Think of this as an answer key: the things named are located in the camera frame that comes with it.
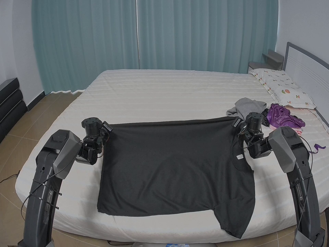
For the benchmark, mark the grey garment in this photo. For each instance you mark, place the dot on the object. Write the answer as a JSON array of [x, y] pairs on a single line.
[[248, 105]]

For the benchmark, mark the blue-green curtain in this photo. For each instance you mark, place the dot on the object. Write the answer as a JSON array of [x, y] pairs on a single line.
[[87, 35], [205, 27]]

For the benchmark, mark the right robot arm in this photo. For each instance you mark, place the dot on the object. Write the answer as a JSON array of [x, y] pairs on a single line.
[[287, 148]]

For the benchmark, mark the pink garment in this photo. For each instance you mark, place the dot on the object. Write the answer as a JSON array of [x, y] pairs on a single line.
[[298, 130]]

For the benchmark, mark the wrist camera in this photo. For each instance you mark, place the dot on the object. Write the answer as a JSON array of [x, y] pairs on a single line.
[[237, 123], [108, 127]]

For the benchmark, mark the black glossy garment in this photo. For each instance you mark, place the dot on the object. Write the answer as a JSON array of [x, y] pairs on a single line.
[[264, 117]]

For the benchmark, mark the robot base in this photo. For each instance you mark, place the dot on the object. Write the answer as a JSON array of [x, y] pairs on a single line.
[[174, 245]]

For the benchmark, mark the bed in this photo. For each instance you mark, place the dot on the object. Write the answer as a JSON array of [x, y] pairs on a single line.
[[164, 96]]

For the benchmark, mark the purple garment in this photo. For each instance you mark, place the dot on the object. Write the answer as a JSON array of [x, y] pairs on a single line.
[[280, 116]]

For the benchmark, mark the black chest of drawers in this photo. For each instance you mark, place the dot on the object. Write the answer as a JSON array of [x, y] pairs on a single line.
[[10, 99]]

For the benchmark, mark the white printed pillow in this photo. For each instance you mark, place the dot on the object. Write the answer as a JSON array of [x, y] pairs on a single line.
[[282, 86]]

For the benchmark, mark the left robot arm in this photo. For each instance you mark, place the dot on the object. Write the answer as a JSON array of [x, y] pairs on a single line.
[[59, 150]]

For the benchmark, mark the black T-shirt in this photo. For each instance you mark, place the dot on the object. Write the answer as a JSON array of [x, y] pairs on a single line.
[[169, 168]]

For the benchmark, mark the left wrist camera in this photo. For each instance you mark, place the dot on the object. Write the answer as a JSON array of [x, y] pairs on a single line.
[[108, 127]]

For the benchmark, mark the grey bedside table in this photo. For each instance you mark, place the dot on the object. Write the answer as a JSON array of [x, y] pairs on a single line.
[[270, 60]]

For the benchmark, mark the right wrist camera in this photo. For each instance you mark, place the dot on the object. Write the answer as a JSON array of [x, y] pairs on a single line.
[[237, 123]]

